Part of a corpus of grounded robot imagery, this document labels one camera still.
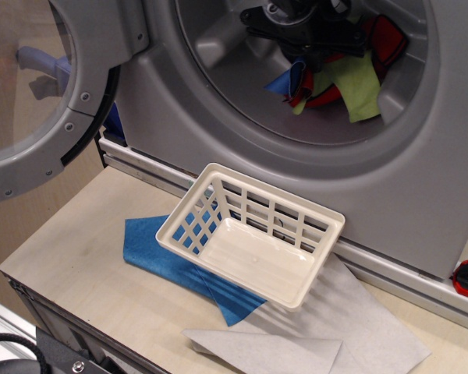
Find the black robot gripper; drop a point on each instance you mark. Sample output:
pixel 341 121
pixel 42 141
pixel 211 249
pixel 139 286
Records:
pixel 315 29

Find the blue cloth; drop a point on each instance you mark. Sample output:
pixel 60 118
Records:
pixel 289 82

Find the light green cloth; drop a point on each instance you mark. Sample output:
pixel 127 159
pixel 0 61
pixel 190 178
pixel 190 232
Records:
pixel 352 79

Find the red cloth with dark trim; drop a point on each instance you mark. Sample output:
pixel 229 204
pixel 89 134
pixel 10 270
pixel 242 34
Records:
pixel 386 41

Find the grey toy washing machine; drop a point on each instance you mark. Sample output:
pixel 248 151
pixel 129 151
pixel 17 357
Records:
pixel 197 95

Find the white plastic laundry basket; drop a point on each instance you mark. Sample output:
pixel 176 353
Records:
pixel 257 236

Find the blue block under machine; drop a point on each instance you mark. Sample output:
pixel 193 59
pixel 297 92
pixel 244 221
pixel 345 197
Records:
pixel 113 124

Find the grey round machine door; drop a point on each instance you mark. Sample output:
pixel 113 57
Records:
pixel 38 138

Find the blue felt mat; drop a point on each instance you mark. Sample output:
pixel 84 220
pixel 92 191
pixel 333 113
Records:
pixel 141 249

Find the grey felt mat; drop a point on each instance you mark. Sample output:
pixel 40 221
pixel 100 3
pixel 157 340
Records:
pixel 341 328

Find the aluminium profile rail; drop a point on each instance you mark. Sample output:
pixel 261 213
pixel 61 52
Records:
pixel 436 296

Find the blue handle behind door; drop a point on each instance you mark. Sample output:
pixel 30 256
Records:
pixel 55 72

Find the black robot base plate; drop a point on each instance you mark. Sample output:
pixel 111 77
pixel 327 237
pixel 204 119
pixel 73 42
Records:
pixel 51 356

